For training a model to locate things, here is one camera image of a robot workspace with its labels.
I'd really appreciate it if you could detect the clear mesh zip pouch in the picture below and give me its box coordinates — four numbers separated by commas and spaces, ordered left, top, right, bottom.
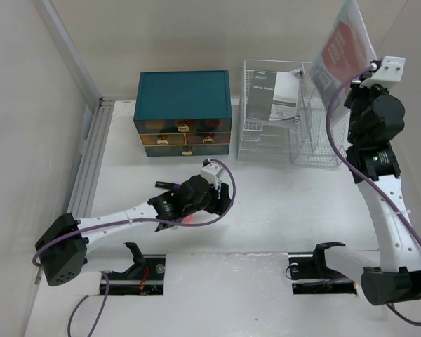
309, 1, 376, 108

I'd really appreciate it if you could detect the grey setup guide booklet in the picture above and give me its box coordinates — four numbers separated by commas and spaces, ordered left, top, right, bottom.
245, 69, 304, 126

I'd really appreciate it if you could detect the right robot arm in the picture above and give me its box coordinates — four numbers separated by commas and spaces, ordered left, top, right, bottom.
311, 80, 421, 306

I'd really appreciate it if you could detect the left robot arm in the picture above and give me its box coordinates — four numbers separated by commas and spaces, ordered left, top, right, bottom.
32, 173, 236, 286

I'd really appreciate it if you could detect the pink glue stick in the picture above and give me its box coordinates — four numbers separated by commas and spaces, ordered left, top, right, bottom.
182, 216, 193, 223

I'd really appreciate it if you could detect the black yellow highlighter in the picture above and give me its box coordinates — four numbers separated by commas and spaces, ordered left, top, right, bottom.
155, 181, 176, 190

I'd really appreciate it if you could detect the teal drawer organizer box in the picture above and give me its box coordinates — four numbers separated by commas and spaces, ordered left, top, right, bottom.
133, 70, 232, 157

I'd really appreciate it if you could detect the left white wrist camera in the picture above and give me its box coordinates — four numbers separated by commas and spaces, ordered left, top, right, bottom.
200, 158, 225, 187

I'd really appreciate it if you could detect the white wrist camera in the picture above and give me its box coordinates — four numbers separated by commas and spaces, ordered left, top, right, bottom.
200, 158, 225, 187
359, 56, 406, 90

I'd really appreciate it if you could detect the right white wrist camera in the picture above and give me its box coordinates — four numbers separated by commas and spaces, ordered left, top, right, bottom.
359, 56, 406, 90

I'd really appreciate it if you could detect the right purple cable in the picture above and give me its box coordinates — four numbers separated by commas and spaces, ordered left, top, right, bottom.
325, 62, 421, 326

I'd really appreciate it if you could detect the white wire file rack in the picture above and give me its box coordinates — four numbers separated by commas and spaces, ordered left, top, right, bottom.
237, 59, 341, 169

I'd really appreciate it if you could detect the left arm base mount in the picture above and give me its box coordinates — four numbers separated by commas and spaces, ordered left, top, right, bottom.
99, 242, 166, 296

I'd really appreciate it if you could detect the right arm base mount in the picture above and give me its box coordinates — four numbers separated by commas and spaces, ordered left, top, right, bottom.
285, 242, 357, 296

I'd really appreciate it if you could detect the aluminium frame rail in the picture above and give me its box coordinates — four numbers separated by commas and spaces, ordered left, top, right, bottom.
35, 99, 114, 286

